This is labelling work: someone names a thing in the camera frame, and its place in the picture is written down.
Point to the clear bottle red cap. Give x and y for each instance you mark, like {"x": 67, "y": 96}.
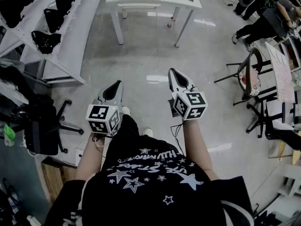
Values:
{"x": 170, "y": 23}

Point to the person's black star-print shirt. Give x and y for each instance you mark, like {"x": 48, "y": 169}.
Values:
{"x": 145, "y": 196}

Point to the person's white shoe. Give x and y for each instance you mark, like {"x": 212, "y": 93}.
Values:
{"x": 147, "y": 132}
{"x": 125, "y": 110}

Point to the white shelf rack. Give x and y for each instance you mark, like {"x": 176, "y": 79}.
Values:
{"x": 70, "y": 43}

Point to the black chair patterned cushion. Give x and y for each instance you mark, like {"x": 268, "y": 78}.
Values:
{"x": 249, "y": 83}

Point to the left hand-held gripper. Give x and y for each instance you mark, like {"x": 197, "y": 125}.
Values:
{"x": 102, "y": 118}

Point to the white paper sheet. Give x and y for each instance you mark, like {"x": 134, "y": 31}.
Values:
{"x": 282, "y": 79}

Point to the black office chair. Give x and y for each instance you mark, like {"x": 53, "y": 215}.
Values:
{"x": 42, "y": 135}

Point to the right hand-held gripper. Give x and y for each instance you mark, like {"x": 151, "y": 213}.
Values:
{"x": 190, "y": 105}

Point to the black stool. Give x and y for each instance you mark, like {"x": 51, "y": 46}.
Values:
{"x": 282, "y": 133}

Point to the white power strip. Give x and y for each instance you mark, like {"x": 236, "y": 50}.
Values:
{"x": 79, "y": 158}

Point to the person's left forearm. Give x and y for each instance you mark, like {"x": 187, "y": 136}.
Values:
{"x": 90, "y": 154}

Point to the person's right forearm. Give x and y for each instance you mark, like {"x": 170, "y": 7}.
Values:
{"x": 195, "y": 145}

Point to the person's black trousers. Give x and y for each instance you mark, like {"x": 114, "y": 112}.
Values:
{"x": 127, "y": 131}

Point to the person's white right shoe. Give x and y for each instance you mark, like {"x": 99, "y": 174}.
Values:
{"x": 147, "y": 132}

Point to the green plastic bag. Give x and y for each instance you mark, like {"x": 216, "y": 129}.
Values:
{"x": 9, "y": 132}

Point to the person's white left shoe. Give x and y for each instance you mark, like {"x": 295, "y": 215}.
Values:
{"x": 125, "y": 110}

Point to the row of black hanging bags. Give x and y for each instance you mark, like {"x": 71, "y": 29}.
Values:
{"x": 45, "y": 41}

